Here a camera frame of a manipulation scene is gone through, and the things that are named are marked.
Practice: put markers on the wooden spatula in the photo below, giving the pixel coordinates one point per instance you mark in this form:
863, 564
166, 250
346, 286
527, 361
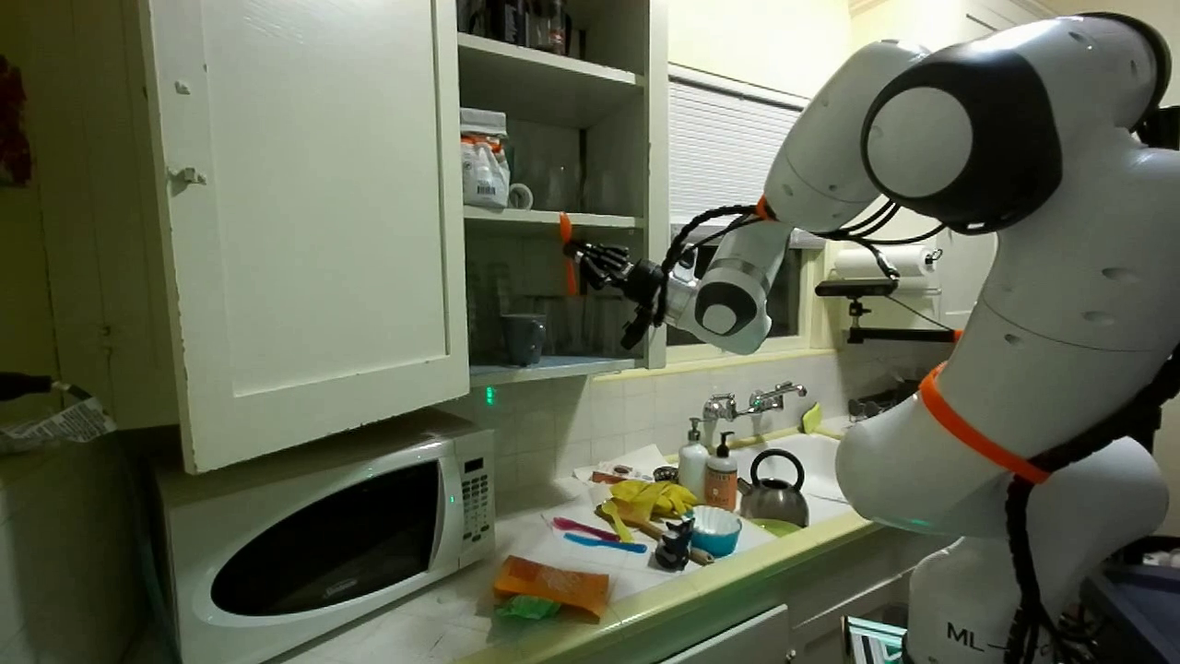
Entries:
643, 529

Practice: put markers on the blue bowl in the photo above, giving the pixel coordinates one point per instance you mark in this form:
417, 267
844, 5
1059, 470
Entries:
716, 534

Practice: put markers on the cream wall cabinet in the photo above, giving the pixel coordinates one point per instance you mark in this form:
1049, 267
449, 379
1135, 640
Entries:
554, 79

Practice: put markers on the coffee print paper sheet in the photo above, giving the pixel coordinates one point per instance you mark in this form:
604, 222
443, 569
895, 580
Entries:
622, 465

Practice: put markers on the white printed mug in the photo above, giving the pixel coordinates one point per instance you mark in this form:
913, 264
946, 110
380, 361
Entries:
485, 168

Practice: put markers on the grey mug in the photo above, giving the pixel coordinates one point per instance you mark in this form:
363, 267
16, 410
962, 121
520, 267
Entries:
520, 337

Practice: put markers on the black binder clip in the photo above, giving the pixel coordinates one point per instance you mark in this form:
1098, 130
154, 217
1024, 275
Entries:
672, 546

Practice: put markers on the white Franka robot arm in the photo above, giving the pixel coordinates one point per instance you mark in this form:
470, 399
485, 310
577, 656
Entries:
1058, 307

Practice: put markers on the open cream cabinet door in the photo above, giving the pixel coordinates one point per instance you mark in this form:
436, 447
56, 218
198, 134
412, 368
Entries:
320, 222

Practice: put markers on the white microwave oven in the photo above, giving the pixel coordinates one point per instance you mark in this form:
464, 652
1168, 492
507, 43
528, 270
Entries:
320, 556

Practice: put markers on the blue plastic spoon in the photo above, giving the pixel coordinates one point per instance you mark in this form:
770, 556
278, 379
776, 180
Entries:
604, 543

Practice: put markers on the white window blind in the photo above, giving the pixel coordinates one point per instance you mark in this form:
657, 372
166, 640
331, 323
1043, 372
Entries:
723, 150

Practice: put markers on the yellow rubber gloves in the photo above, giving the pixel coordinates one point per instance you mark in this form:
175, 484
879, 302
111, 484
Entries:
652, 501

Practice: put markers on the paper towel roll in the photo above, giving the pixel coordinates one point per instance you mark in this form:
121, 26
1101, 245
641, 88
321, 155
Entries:
910, 259

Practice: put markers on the white soap bottle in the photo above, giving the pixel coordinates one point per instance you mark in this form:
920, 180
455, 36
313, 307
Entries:
694, 465

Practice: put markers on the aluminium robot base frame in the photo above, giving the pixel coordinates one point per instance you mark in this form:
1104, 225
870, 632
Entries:
876, 645

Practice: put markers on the pink plastic spoon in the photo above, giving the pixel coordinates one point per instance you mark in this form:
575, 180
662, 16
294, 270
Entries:
584, 529

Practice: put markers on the orange sponge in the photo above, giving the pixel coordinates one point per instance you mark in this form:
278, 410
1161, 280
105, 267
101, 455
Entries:
554, 580

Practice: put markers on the dark jars row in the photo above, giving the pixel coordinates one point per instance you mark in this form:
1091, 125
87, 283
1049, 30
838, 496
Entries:
517, 23

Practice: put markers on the orange soap bottle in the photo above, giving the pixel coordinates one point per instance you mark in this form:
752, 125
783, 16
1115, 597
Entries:
721, 482

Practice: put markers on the chrome sink faucet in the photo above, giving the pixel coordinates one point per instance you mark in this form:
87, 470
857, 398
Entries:
752, 403

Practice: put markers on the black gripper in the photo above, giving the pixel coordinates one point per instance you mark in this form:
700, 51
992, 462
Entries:
647, 297

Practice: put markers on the green sponge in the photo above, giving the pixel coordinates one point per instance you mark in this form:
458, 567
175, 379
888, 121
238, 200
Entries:
527, 612

